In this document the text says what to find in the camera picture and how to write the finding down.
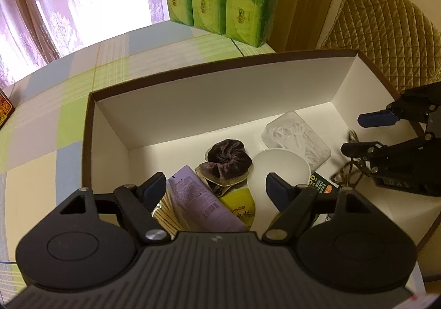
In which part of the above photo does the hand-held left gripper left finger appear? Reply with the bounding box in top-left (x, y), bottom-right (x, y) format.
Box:
top-left (57, 172), bottom-right (177, 246)

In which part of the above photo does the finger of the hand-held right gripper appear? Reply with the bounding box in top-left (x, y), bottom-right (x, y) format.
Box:
top-left (340, 130), bottom-right (441, 175)
top-left (357, 82), bottom-right (441, 128)

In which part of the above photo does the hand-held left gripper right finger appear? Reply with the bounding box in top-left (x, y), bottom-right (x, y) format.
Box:
top-left (261, 172), bottom-right (371, 245)

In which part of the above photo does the pack of cotton swabs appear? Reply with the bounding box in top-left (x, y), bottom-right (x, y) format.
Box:
top-left (150, 190), bottom-right (188, 239)

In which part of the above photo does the black cable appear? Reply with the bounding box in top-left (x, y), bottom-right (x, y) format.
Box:
top-left (330, 130), bottom-right (374, 187)

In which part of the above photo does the yellow snack packet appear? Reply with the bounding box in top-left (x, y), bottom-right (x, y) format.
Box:
top-left (220, 188), bottom-right (257, 232)

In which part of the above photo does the purple cream tube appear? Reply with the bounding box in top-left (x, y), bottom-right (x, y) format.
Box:
top-left (167, 165), bottom-right (247, 232)

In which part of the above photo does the green printed packaging card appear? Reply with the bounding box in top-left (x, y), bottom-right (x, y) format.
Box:
top-left (308, 173), bottom-right (340, 197)

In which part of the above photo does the clear bag of white items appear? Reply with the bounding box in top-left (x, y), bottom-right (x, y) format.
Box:
top-left (261, 111), bottom-right (332, 173)

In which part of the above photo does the brown velvet scrunchie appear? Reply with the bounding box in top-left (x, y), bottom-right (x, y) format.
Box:
top-left (195, 138), bottom-right (254, 194)

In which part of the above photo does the brown cardboard box white inside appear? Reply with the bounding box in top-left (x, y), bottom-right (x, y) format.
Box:
top-left (82, 49), bottom-right (435, 294)

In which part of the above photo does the checked cloth covered desktop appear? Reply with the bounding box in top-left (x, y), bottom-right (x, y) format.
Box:
top-left (0, 24), bottom-right (276, 296)

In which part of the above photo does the chair with quilted tan cover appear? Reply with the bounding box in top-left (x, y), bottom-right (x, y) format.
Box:
top-left (320, 0), bottom-right (441, 94)

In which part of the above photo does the red gold printed gift box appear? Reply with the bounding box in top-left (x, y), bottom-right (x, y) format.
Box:
top-left (0, 88), bottom-right (15, 130)

